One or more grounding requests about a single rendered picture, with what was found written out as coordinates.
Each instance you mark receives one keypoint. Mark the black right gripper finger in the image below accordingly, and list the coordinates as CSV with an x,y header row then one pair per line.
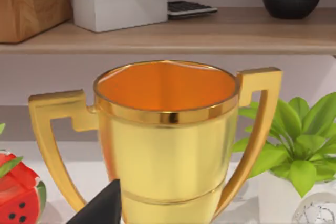
x,y
105,207

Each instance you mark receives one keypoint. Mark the gold trophy cup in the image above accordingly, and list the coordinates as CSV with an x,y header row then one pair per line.
x,y
170,155

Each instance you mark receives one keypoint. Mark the red watermelon-print pot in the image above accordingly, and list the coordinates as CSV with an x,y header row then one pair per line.
x,y
18,195

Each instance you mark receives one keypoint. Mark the wooden shelf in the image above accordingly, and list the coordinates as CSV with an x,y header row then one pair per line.
x,y
183,37

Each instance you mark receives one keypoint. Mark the green plant in white pot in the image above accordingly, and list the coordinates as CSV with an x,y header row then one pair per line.
x,y
294,150

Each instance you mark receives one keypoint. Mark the white tissue box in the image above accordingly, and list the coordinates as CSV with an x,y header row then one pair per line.
x,y
118,9

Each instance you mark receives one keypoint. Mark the black keyboard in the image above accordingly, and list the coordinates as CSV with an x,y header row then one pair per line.
x,y
190,9

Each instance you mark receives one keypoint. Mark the wooden block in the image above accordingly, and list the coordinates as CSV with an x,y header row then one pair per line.
x,y
29,3

